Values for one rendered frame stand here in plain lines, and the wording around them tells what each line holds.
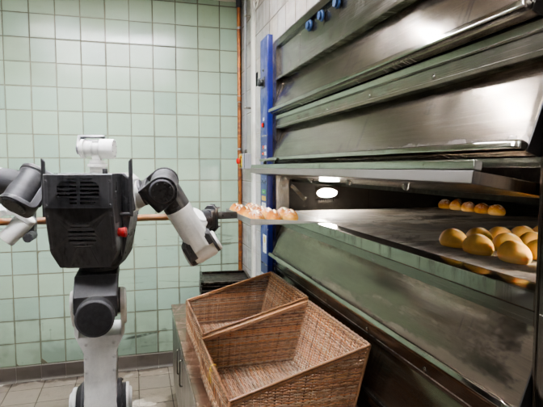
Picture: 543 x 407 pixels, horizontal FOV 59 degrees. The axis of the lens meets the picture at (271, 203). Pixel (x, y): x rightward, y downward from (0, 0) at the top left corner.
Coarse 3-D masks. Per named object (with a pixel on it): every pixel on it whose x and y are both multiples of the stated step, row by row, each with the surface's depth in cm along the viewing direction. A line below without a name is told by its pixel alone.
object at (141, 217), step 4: (140, 216) 214; (144, 216) 214; (148, 216) 214; (152, 216) 215; (156, 216) 215; (160, 216) 216; (164, 216) 216; (0, 220) 198; (4, 220) 199; (8, 220) 199; (40, 220) 202; (44, 220) 203; (140, 220) 214; (144, 220) 215; (0, 224) 199; (4, 224) 199
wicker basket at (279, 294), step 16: (272, 272) 260; (224, 288) 256; (240, 288) 259; (256, 288) 262; (272, 288) 255; (288, 288) 235; (192, 304) 252; (208, 304) 254; (224, 304) 257; (240, 304) 260; (256, 304) 262; (272, 304) 250; (288, 304) 209; (192, 320) 228; (208, 320) 255; (224, 320) 257; (240, 320) 204; (192, 336) 228; (272, 336) 208
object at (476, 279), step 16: (304, 224) 222; (320, 224) 202; (352, 240) 172; (368, 240) 160; (384, 240) 159; (384, 256) 150; (400, 256) 141; (416, 256) 133; (432, 256) 130; (432, 272) 126; (448, 272) 119; (464, 272) 113; (480, 272) 110; (496, 272) 110; (480, 288) 108; (496, 288) 103; (512, 288) 99; (528, 288) 96; (528, 304) 95
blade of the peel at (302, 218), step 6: (228, 210) 247; (240, 216) 219; (300, 216) 231; (306, 216) 231; (312, 216) 231; (246, 222) 207; (252, 222) 201; (258, 222) 202; (264, 222) 202; (270, 222) 203; (276, 222) 204; (282, 222) 205; (288, 222) 205; (294, 222) 206; (300, 222) 207; (306, 222) 208; (312, 222) 208; (318, 222) 209; (324, 222) 210
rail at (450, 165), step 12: (276, 168) 212; (288, 168) 195; (300, 168) 182; (312, 168) 169; (324, 168) 158; (336, 168) 149; (348, 168) 140; (360, 168) 132; (372, 168) 126; (384, 168) 120; (396, 168) 114; (408, 168) 109; (420, 168) 105; (432, 168) 100; (444, 168) 96; (456, 168) 93; (468, 168) 90; (480, 168) 88
